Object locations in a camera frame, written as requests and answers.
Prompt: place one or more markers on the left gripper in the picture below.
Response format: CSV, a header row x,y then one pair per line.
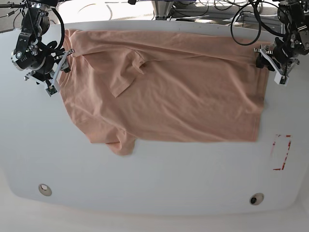
x,y
277,57

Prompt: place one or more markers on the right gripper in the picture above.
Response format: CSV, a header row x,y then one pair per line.
x,y
48,73

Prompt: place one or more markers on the peach pink T-shirt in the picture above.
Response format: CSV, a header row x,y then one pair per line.
x,y
161,86

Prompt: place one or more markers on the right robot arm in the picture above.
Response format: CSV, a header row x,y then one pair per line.
x,y
30,51

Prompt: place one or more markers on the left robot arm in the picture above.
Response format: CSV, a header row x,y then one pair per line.
x,y
294,14

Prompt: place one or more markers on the black tripod stand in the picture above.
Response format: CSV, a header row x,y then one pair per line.
x,y
8,14

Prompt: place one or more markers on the red tape rectangle marking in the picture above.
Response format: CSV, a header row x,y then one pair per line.
x,y
279,152

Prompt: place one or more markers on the left round table grommet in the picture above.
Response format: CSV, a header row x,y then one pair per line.
x,y
45,190

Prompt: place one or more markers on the round table grommet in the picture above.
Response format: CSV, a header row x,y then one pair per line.
x,y
256,199
45,190

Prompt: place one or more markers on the right round table grommet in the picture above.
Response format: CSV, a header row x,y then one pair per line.
x,y
256,199

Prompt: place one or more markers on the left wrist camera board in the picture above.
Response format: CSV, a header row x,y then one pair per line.
x,y
281,79

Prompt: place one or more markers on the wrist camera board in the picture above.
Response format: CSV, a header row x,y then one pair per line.
x,y
51,90
281,79

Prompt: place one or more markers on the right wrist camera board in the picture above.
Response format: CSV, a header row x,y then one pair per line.
x,y
51,90

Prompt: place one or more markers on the grey metal centre post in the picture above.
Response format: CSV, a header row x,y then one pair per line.
x,y
162,8

